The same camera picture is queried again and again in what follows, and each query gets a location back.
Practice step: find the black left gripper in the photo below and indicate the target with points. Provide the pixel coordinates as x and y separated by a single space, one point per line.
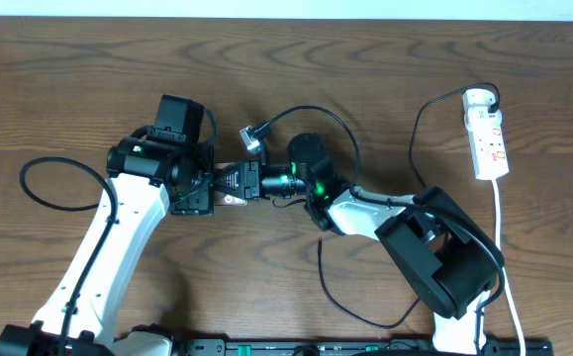
200 203

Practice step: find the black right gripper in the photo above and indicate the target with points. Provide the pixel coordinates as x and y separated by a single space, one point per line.
249 181

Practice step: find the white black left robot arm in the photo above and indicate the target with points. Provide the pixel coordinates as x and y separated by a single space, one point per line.
148 178

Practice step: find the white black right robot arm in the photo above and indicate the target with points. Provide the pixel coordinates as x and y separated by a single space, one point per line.
448 261

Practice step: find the white USB charger adapter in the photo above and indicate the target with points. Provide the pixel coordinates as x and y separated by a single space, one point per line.
480 97

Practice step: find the white power strip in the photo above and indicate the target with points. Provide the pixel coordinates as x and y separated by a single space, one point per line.
487 145

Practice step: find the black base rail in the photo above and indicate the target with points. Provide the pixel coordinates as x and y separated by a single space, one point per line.
365 347

